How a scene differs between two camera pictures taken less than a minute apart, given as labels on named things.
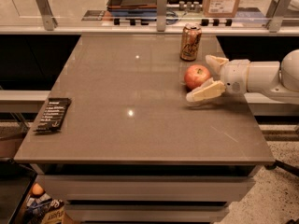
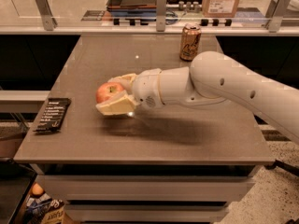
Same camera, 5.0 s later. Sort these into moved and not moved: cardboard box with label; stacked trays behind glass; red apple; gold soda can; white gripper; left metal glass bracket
Moved: white gripper; red apple
Not moved: gold soda can; left metal glass bracket; cardboard box with label; stacked trays behind glass
